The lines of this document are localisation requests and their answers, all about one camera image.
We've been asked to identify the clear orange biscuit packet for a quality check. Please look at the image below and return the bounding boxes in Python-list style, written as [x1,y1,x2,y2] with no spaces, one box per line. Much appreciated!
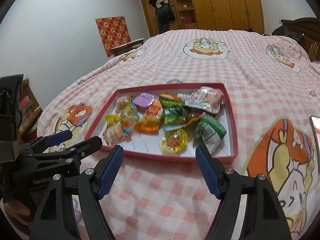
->
[103,123,131,147]

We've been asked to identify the yellow candy packet small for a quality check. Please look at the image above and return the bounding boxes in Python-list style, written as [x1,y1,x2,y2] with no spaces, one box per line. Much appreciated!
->
[120,102,139,128]

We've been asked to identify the small clear orange snack packet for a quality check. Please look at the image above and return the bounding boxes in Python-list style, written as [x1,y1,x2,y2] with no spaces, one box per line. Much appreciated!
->
[116,95,132,114]

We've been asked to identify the orange jelly snack packet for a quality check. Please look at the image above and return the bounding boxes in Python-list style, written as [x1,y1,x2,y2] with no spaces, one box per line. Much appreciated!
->
[134,99,163,133]

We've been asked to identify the purple metal tin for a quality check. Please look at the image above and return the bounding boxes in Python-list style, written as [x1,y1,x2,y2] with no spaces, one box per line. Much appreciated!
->
[132,92,157,112]

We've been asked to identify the yellow jelly cup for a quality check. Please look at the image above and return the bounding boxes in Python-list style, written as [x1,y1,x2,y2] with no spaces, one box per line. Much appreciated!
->
[161,128,188,154]

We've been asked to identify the dark green snack packet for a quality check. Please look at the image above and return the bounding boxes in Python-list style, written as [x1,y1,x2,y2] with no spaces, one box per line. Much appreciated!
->
[193,114,227,155]

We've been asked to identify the green pea snack packet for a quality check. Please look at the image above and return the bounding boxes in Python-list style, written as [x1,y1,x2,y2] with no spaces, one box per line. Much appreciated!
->
[163,108,185,131]

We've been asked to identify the green orange snack packet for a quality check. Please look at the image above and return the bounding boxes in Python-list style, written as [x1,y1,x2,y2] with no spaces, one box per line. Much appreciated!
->
[159,93,184,108]

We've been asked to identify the pink drink pouch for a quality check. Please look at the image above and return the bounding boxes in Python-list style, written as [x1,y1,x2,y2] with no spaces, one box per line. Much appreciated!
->
[177,86,225,114]

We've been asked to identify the person's hand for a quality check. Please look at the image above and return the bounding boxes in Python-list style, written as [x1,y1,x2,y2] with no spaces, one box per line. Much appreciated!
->
[4,200,32,225]

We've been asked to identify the wooden bedside shelf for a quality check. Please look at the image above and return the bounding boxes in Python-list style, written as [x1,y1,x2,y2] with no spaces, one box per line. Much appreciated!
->
[18,79,42,145]

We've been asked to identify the red shallow cardboard box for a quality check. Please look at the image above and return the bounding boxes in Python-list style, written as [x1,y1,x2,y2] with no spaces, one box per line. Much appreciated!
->
[85,83,238,164]

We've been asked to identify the dark wooden side table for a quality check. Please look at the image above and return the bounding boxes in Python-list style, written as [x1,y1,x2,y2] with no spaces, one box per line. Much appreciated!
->
[111,38,144,56]

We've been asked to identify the pink smartphone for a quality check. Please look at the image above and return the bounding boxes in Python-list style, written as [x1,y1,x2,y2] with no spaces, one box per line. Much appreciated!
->
[309,115,320,173]

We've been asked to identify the pink checked cartoon bedspread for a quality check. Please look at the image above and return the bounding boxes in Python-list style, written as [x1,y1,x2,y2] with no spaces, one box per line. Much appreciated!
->
[37,30,319,239]

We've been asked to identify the hanging dark clothes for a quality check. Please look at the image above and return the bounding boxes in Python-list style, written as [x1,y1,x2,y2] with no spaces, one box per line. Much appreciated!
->
[149,0,175,34]

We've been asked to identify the dark wooden headboard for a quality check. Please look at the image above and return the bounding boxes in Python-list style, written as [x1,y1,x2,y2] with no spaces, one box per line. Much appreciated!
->
[272,17,320,62]

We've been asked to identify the wooden wardrobe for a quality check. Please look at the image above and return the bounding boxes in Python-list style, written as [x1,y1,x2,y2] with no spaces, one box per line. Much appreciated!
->
[140,0,264,36]

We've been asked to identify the red yellow patterned wall hanging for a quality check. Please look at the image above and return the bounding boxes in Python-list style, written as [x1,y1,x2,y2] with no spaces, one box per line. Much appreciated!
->
[95,16,131,57]

